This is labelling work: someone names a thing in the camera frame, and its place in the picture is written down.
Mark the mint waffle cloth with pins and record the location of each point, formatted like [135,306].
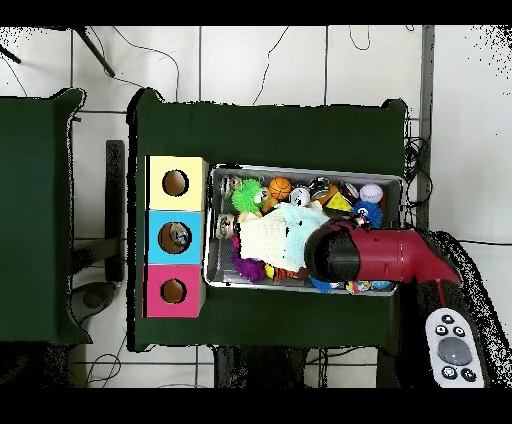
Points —
[304,224]

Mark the crushed clear bottle blue label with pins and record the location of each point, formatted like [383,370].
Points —
[178,236]

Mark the multicolour patterned fabric bow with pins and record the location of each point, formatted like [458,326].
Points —
[358,286]

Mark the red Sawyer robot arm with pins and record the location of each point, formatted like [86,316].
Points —
[384,256]

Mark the shallow mesh bin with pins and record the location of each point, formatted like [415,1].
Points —
[224,276]

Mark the wooden box with three holes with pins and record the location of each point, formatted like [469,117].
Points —
[188,256]

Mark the green spiky ball toy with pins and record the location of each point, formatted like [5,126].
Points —
[246,196]

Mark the cream waffle cloth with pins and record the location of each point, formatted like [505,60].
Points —
[264,240]

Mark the orange toy basketball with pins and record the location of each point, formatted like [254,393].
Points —
[280,187]

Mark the purple spiky ball toy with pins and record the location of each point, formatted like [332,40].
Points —
[248,268]

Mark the dark green tablecloth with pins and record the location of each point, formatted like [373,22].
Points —
[260,136]
[36,200]

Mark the yellow cheese wedge toy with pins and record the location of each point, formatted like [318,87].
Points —
[340,203]

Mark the small blue spiky ball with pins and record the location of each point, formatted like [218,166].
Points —
[320,284]

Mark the blue spiky ball with eyes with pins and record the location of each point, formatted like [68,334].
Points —
[370,214]

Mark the white toy baseball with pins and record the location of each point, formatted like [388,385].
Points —
[371,193]

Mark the black upright panel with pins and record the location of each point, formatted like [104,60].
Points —
[115,192]

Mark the grey rounded base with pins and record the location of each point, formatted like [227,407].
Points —
[94,300]

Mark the long black tripod leg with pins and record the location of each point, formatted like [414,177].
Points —
[96,54]

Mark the short black tripod leg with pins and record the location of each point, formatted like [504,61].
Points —
[10,54]

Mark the grey floor rail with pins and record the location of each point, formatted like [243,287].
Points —
[427,80]

